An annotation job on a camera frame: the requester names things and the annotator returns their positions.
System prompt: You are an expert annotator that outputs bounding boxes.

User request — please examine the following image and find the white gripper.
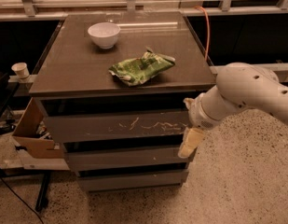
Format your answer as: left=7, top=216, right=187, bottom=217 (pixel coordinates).
left=178, top=94, right=221, bottom=159

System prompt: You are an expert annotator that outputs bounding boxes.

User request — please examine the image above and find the grey top drawer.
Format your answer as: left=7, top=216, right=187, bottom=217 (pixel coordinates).
left=44, top=110, right=190, bottom=143

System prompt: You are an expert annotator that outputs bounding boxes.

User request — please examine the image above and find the grey drawer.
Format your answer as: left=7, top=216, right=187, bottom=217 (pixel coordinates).
left=63, top=145, right=194, bottom=172
left=77, top=169, right=188, bottom=191
left=44, top=110, right=190, bottom=143

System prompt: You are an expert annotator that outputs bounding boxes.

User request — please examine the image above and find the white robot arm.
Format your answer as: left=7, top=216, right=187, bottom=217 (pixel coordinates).
left=178, top=63, right=288, bottom=159

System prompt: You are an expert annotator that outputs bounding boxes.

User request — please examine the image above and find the grey drawer cabinet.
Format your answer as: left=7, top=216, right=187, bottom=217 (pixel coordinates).
left=30, top=11, right=214, bottom=179

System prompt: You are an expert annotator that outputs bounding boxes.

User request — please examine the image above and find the grey bottom drawer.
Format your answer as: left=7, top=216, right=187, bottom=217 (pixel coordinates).
left=77, top=169, right=188, bottom=191

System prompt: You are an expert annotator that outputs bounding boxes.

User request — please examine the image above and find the grey middle drawer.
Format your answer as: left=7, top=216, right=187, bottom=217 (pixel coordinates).
left=63, top=145, right=194, bottom=172

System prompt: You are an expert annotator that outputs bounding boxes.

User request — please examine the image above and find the green snack bag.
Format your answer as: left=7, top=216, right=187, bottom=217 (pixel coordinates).
left=108, top=48, right=175, bottom=87

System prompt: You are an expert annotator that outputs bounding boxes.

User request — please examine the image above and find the white ceramic bowl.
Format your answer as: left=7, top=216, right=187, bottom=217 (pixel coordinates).
left=88, top=22, right=121, bottom=49

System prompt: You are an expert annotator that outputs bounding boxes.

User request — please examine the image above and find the brown cardboard box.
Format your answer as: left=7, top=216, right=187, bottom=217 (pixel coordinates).
left=12, top=99, right=63, bottom=159

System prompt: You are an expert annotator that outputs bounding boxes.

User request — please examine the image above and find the black stand leg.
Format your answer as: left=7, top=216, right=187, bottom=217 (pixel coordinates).
left=35, top=171, right=51, bottom=212

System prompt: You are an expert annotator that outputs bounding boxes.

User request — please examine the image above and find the white paper cup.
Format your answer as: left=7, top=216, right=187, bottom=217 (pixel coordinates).
left=11, top=63, right=30, bottom=79

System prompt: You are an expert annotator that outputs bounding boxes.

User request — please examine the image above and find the orange cable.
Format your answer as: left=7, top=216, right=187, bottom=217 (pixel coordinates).
left=195, top=5, right=212, bottom=62

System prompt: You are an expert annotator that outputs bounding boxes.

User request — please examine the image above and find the black floor cable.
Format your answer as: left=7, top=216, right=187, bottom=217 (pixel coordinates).
left=0, top=170, right=45, bottom=224

